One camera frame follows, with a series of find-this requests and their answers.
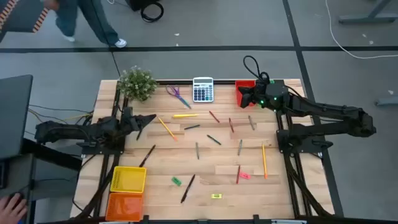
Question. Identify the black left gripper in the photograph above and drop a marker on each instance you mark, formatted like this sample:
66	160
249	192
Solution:
129	119

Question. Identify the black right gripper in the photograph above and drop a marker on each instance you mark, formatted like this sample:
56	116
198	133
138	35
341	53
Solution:
259	93

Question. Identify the black pen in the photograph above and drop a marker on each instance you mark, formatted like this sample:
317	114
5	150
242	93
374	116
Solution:
139	134
188	188
147	155

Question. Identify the yellow pencil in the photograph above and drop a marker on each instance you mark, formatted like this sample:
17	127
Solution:
168	128
264	161

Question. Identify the grey crayon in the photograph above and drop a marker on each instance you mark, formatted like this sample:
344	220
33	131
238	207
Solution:
239	147
251	123

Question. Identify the dark teal pen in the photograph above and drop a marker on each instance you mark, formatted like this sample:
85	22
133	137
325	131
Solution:
191	127

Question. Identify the green crayon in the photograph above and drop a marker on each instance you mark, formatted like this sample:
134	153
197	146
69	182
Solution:
214	139

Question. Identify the green eraser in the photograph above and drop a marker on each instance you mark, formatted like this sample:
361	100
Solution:
176	181

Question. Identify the pink eraser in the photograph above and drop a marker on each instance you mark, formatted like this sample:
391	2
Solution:
245	175

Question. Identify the yellow eraser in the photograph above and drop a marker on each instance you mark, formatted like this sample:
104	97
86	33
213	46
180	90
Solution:
216	196

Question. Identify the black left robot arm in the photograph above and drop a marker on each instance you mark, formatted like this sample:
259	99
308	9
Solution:
77	130

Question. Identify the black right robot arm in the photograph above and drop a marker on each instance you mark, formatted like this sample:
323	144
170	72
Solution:
326	109

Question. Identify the red plastic bin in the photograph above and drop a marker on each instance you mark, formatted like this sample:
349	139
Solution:
237	93

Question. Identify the green potted plant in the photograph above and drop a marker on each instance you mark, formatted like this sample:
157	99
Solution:
136	84

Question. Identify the yellow highlighter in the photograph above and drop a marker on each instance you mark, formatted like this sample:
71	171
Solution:
185	115

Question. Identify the white desk calculator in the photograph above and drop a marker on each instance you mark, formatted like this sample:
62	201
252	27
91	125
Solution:
203	91

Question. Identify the yellow plastic bin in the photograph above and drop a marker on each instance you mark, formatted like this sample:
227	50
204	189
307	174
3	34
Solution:
127	179

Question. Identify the grey pen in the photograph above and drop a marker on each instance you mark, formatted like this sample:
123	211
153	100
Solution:
197	151

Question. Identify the orange plastic bin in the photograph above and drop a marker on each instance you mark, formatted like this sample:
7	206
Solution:
124	207

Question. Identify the black desk beam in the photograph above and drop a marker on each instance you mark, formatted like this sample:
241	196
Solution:
53	154

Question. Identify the person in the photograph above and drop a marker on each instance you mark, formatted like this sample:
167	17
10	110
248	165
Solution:
96	21

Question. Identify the black box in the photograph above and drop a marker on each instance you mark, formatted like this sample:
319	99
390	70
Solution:
136	3

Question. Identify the grey desk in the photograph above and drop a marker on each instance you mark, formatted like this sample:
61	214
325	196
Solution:
18	174

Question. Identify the grey metal table foot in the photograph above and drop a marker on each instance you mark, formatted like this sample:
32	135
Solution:
387	101
367	18

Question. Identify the black keyboard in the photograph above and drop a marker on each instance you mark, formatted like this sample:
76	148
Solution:
3	174

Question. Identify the person's hand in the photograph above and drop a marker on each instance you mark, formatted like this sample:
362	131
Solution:
11	211

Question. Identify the orange striped floor mat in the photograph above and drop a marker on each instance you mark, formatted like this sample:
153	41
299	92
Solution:
18	15

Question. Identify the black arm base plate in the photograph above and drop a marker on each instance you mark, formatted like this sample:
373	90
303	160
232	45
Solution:
102	151
311	146

